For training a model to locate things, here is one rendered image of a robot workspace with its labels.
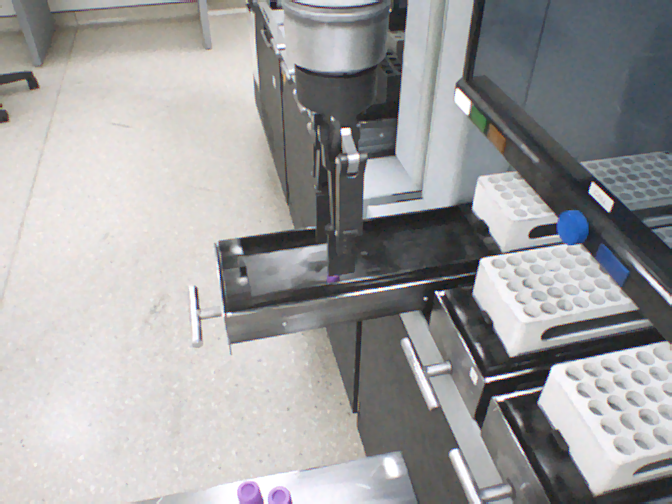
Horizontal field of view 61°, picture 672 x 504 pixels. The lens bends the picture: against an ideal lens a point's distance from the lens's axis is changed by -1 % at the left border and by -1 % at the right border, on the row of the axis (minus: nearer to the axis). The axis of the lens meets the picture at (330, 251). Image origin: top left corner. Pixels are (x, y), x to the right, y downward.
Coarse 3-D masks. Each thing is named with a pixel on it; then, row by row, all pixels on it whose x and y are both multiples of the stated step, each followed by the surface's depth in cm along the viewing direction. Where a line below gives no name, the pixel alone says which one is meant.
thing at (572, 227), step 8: (560, 216) 49; (568, 216) 48; (576, 216) 48; (560, 224) 49; (568, 224) 48; (576, 224) 47; (584, 224) 47; (560, 232) 50; (568, 232) 48; (576, 232) 47; (584, 232) 47; (568, 240) 49; (576, 240) 48; (584, 240) 48
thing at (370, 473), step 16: (336, 464) 49; (352, 464) 49; (368, 464) 49; (384, 464) 49; (400, 464) 49; (256, 480) 48; (272, 480) 48; (288, 480) 48; (304, 480) 48; (320, 480) 48; (336, 480) 48; (352, 480) 48; (368, 480) 48; (384, 480) 48; (400, 480) 48; (160, 496) 47; (176, 496) 47; (192, 496) 47; (208, 496) 47; (224, 496) 47; (304, 496) 47; (320, 496) 47; (336, 496) 47; (352, 496) 47; (368, 496) 47; (384, 496) 47; (400, 496) 47; (416, 496) 47
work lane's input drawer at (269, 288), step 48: (240, 240) 73; (288, 240) 75; (384, 240) 75; (432, 240) 75; (480, 240) 73; (192, 288) 75; (240, 288) 66; (288, 288) 68; (336, 288) 67; (384, 288) 68; (432, 288) 70; (192, 336) 69; (240, 336) 67
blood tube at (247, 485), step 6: (240, 486) 36; (246, 486) 36; (252, 486) 36; (258, 486) 36; (240, 492) 36; (246, 492) 36; (252, 492) 36; (258, 492) 36; (240, 498) 35; (246, 498) 35; (252, 498) 35; (258, 498) 36
